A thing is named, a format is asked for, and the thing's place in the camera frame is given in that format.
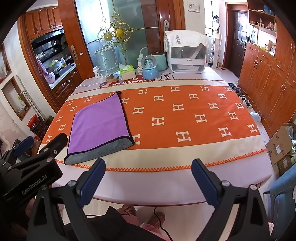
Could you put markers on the white pill bottle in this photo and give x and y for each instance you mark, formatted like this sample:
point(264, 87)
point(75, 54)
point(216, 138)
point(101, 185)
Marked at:
point(97, 72)

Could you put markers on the pink slippers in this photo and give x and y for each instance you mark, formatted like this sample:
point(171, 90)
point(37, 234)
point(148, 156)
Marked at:
point(158, 219)

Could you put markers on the white squeeze bottle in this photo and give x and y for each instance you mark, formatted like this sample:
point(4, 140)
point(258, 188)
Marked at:
point(140, 62)

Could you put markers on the purple and grey towel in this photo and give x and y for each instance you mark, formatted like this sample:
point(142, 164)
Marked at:
point(99, 125)

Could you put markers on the blue snow globe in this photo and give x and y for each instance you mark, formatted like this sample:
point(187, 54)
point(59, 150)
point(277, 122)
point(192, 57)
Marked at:
point(150, 71)

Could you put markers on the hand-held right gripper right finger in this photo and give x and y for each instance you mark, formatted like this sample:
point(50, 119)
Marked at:
point(205, 183)

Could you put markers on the pair of dark sneakers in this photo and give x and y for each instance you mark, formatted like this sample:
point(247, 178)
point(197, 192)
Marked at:
point(245, 100)

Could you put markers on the wooden wall niche frame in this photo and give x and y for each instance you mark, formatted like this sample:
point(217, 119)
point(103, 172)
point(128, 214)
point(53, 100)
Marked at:
point(16, 99)

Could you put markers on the wooden kitchen cabinets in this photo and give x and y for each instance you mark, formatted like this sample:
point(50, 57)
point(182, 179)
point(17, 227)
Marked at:
point(42, 19)

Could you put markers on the glass door with gold ornament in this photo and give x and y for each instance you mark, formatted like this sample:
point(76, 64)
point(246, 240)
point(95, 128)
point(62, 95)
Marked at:
point(129, 23)

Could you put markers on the orange patterned blanket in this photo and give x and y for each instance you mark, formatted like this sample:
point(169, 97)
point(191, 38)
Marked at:
point(185, 115)

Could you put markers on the silver glitter table lamp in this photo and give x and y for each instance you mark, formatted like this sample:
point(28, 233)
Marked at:
point(105, 60)

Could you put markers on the blue chair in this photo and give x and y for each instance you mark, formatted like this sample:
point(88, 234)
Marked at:
point(283, 208)

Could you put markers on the large cardboard box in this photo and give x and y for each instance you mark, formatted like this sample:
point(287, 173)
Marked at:
point(278, 143)

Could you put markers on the wooden wall cabinet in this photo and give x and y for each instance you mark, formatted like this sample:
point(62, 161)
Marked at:
point(272, 76)

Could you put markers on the pink printed table cover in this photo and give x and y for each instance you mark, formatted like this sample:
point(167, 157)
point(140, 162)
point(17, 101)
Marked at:
point(161, 185)

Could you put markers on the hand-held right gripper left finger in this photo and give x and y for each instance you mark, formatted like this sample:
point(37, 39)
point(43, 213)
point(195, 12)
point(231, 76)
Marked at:
point(90, 183)

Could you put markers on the person's dark clothing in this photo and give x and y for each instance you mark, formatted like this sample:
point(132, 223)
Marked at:
point(111, 227)

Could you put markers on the white countertop appliance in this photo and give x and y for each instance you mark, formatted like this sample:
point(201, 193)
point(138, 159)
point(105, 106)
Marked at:
point(185, 63)

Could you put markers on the dark wooden door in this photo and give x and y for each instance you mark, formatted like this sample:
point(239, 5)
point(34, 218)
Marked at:
point(239, 39)

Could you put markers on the white shoe rack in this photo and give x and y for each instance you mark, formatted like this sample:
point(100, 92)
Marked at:
point(216, 49)

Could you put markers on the red bucket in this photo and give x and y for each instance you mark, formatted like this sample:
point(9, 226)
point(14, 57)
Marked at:
point(32, 120)

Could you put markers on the grey slippers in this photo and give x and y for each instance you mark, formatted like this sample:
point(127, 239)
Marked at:
point(234, 87)

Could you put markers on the white cloth cover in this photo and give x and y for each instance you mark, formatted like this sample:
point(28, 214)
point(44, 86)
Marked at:
point(185, 37)

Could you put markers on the white light switch plate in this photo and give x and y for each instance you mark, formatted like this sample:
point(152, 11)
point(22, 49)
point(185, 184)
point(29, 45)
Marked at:
point(193, 6)

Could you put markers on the white shoe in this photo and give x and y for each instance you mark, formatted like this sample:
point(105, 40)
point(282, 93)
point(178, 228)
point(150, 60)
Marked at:
point(256, 116)

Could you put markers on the teal round appliance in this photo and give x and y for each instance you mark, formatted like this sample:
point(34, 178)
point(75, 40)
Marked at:
point(160, 61)

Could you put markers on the green tissue box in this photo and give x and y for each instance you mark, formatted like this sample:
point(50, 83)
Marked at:
point(127, 73)

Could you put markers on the small cardboard box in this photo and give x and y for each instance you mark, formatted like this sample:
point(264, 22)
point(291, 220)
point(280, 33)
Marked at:
point(285, 164)

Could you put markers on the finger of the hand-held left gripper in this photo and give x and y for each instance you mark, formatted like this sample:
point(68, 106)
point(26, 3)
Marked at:
point(23, 144)
point(55, 144)

